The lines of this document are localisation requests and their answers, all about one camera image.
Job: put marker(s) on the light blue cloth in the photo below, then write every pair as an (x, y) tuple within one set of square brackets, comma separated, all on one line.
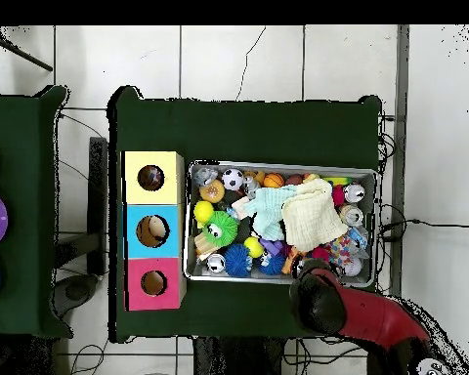
[(267, 207)]

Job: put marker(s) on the black upright stand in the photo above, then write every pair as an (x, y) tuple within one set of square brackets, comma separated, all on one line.
[(97, 175)]

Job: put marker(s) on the grey stand foot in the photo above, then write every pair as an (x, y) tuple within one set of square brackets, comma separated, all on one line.
[(76, 291)]

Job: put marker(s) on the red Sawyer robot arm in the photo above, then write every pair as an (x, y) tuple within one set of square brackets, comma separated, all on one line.
[(375, 316)]

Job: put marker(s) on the cream waffle cloth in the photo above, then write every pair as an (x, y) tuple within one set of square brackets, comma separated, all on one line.
[(312, 218)]

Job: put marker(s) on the yellow ball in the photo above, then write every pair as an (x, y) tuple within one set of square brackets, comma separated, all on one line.
[(203, 211)]

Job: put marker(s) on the wooden box with three holes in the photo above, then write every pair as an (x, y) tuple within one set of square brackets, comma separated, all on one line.
[(168, 242)]

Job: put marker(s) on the black tripod leg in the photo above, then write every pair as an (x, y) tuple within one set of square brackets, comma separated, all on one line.
[(23, 56)]

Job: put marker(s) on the white baseball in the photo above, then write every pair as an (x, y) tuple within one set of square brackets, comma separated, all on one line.
[(354, 265)]

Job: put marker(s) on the blue spiky ball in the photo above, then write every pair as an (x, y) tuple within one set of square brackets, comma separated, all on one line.
[(237, 261)]

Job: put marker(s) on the dark green side table cloth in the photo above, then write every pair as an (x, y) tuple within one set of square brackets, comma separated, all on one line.
[(19, 129)]

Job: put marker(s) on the green spiky ball with eyes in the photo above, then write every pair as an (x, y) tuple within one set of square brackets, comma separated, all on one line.
[(224, 226)]

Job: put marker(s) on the orange ball with holes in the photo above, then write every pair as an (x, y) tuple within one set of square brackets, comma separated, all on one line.
[(213, 191)]

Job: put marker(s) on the small soccer ball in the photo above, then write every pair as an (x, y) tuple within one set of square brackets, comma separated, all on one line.
[(233, 179)]

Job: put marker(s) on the shallow clear plastic bin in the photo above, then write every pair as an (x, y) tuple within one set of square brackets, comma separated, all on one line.
[(316, 168)]

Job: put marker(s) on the small orange basketball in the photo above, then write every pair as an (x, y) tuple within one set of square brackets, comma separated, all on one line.
[(273, 181)]

